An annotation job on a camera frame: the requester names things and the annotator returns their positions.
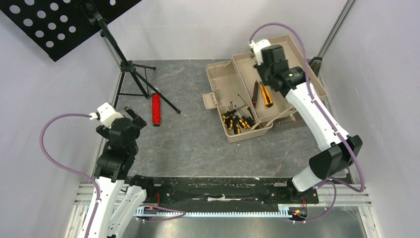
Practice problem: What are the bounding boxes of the red black utility knife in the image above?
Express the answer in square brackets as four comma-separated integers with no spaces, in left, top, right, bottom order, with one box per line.
[252,80,259,108]

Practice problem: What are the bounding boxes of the beige plastic tool box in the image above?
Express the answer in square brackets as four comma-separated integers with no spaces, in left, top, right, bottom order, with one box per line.
[202,34,329,144]

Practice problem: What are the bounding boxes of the screwdriver yellow black extra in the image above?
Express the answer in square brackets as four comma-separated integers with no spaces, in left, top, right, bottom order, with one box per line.
[234,115,247,129]

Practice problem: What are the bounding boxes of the screwdriver yellow black sideways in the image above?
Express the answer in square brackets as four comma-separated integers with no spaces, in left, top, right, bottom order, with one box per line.
[225,101,233,130]

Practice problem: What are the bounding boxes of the screwdriver black handle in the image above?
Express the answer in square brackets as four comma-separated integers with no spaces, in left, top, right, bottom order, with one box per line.
[238,94,255,120]

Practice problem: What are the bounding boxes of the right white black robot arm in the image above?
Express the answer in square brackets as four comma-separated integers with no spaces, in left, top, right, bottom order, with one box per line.
[252,44,363,202]

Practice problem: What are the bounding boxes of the black metronome clear cover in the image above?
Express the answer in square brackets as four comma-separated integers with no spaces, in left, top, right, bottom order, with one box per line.
[308,57,323,77]

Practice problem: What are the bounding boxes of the red cylindrical object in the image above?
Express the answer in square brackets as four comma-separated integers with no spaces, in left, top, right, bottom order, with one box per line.
[152,93,161,127]

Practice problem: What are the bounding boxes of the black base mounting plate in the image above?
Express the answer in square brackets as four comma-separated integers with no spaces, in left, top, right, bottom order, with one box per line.
[126,175,319,212]

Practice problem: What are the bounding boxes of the black perforated music stand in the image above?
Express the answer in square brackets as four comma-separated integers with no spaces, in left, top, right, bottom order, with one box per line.
[0,0,181,114]

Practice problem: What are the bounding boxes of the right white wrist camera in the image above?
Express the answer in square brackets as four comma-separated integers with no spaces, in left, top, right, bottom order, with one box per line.
[248,39,271,65]

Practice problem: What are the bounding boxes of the aluminium frame rail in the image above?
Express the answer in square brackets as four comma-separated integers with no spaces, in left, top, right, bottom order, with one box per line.
[64,33,158,238]

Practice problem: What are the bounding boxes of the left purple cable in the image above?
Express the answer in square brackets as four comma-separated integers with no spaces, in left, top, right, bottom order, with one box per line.
[39,113,187,238]

